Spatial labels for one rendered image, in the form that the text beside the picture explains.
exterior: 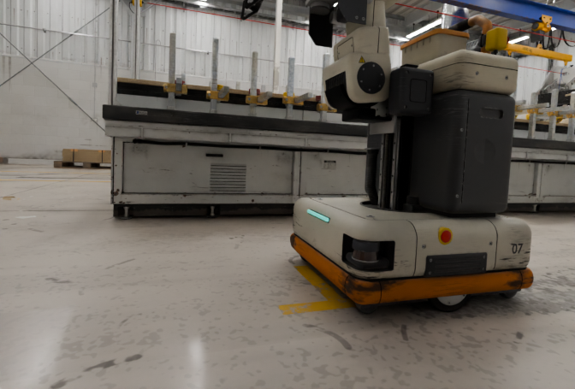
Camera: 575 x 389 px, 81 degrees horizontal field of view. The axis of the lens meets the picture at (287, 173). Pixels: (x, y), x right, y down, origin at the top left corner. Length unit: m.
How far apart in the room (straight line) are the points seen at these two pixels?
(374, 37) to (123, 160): 1.78
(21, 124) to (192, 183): 7.76
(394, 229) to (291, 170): 1.63
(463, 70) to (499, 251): 0.58
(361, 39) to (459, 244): 0.71
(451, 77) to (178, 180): 1.80
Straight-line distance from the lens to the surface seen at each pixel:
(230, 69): 9.72
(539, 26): 8.40
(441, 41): 1.39
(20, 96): 9.98
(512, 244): 1.32
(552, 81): 6.22
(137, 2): 3.51
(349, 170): 2.76
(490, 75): 1.28
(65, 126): 9.66
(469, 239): 1.18
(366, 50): 1.20
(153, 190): 2.44
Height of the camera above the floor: 0.46
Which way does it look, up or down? 3 degrees down
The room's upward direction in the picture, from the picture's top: 3 degrees clockwise
